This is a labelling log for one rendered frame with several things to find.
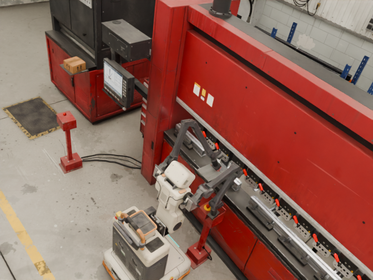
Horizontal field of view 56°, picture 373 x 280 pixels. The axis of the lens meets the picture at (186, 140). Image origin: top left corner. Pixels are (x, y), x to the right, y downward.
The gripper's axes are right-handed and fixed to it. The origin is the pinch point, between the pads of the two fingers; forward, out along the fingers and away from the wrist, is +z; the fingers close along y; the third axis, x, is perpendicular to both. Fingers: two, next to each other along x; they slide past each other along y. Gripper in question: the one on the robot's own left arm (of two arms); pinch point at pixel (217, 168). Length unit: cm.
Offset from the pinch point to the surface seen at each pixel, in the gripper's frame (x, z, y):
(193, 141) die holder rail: -3.8, 7.2, 47.7
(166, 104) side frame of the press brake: -5, -25, 86
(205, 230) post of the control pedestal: 45, 35, -27
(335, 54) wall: -368, 214, 150
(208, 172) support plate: 9.0, -3.3, 0.6
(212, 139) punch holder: -14.6, -15.6, 20.4
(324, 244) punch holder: -16, -13, -117
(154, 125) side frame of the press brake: 17, -3, 91
